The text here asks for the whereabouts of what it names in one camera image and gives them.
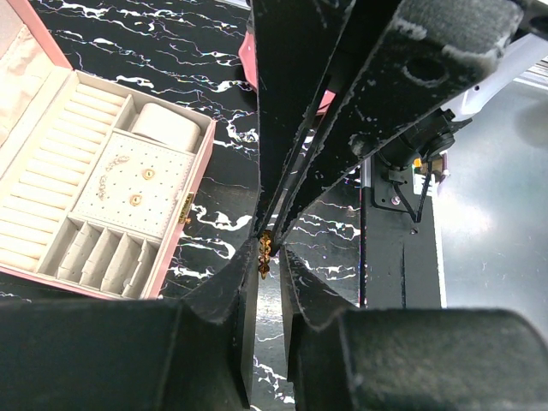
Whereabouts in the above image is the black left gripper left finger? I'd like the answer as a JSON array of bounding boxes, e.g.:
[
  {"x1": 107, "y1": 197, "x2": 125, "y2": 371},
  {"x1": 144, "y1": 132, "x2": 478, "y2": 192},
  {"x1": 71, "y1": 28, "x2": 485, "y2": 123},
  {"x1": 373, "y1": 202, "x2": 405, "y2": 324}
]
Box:
[{"x1": 1, "y1": 238, "x2": 258, "y2": 410}]

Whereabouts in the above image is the pink polka dot plate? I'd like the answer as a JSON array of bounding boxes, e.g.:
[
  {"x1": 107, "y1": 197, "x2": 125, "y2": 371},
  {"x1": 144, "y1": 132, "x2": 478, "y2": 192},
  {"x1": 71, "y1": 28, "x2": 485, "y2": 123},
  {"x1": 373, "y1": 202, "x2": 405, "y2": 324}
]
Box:
[{"x1": 238, "y1": 32, "x2": 258, "y2": 90}]

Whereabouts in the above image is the crystal drop earring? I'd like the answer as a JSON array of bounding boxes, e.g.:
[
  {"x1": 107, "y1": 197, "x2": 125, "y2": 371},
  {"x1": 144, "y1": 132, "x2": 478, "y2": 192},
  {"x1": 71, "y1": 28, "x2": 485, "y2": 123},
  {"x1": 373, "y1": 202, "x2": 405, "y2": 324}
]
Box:
[
  {"x1": 97, "y1": 175, "x2": 107, "y2": 200},
  {"x1": 105, "y1": 156, "x2": 129, "y2": 172}
]

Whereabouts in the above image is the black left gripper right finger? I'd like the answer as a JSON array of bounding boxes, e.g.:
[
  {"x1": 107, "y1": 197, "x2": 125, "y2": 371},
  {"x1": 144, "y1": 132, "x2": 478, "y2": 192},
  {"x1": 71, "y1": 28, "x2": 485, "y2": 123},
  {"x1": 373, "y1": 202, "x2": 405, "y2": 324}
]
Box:
[{"x1": 279, "y1": 247, "x2": 547, "y2": 410}]

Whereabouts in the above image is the gold ring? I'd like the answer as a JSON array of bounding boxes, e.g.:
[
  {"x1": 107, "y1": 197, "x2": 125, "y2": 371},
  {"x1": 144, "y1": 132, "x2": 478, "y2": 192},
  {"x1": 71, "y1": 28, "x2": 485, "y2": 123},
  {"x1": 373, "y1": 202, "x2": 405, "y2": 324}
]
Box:
[{"x1": 257, "y1": 229, "x2": 275, "y2": 280}]

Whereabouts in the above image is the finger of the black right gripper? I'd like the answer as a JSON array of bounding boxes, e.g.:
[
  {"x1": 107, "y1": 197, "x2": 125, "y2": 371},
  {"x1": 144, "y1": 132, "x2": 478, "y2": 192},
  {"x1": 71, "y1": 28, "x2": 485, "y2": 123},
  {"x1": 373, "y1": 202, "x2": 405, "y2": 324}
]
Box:
[
  {"x1": 251, "y1": 1, "x2": 354, "y2": 235},
  {"x1": 273, "y1": 1, "x2": 524, "y2": 247}
]

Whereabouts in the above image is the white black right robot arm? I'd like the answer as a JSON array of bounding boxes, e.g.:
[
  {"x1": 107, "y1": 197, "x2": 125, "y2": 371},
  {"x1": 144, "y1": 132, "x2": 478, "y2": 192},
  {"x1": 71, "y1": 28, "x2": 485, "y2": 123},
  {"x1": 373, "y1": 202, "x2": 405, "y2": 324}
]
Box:
[{"x1": 251, "y1": 1, "x2": 547, "y2": 247}]

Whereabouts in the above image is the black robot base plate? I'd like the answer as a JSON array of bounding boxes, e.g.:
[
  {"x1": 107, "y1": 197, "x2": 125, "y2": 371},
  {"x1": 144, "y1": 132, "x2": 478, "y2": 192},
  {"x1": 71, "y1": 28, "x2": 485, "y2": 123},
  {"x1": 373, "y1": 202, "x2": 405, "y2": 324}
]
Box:
[{"x1": 358, "y1": 162, "x2": 448, "y2": 309}]

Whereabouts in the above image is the beige watch pillow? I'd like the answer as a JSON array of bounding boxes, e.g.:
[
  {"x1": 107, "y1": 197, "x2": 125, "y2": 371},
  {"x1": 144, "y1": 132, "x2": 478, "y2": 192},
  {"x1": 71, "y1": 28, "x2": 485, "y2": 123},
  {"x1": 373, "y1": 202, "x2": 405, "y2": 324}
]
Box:
[{"x1": 130, "y1": 103, "x2": 200, "y2": 152}]

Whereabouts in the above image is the pink jewelry box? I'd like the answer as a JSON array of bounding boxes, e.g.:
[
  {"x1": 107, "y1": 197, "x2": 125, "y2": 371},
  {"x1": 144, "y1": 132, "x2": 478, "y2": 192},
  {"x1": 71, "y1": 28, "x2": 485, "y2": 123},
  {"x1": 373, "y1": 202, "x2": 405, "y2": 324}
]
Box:
[{"x1": 1, "y1": 1, "x2": 216, "y2": 300}]

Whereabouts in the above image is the gold stud earring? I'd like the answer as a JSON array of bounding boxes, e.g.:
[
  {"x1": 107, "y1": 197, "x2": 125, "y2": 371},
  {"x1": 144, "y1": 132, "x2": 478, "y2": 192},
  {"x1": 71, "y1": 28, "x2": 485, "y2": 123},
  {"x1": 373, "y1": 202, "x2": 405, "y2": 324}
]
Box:
[
  {"x1": 143, "y1": 170, "x2": 155, "y2": 180},
  {"x1": 129, "y1": 194, "x2": 142, "y2": 206}
]

